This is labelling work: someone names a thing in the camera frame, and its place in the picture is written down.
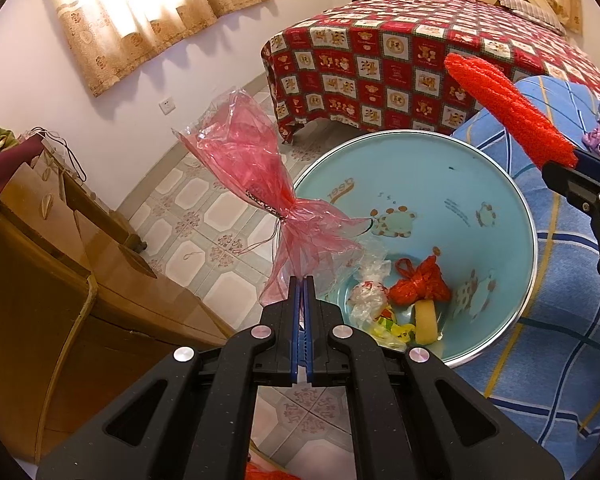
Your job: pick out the brown wooden dresser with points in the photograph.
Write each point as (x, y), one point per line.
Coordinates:
(45, 285)

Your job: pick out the yellow plastic bag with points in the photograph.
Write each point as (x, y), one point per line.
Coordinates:
(392, 332)

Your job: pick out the maroon cloth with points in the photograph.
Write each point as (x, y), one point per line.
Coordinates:
(5, 170)

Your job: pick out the white plastic bag red print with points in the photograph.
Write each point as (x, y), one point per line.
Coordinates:
(370, 295)

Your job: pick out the pink cellophane wrap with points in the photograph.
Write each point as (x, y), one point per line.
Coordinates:
(250, 155)

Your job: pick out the light blue plastic bin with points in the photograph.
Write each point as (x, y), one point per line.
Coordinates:
(430, 180)

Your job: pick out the white wall socket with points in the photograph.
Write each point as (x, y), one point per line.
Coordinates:
(167, 105)

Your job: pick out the striped pillow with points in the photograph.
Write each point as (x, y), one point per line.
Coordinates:
(530, 12)

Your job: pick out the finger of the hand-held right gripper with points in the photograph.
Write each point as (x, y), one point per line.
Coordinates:
(597, 160)

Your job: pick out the red checked bedspread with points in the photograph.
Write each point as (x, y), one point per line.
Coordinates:
(405, 60)

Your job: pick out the yellow sponge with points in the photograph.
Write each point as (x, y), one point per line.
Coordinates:
(426, 322)

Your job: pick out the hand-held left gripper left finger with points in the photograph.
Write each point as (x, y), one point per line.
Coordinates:
(295, 355)

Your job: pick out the red foam net sleeve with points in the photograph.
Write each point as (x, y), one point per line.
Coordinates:
(510, 105)

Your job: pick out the blue plaid tablecloth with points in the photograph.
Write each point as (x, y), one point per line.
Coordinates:
(565, 335)

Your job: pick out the purple wrapper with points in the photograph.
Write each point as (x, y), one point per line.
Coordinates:
(596, 141)

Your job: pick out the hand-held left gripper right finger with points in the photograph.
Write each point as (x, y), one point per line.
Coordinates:
(309, 355)

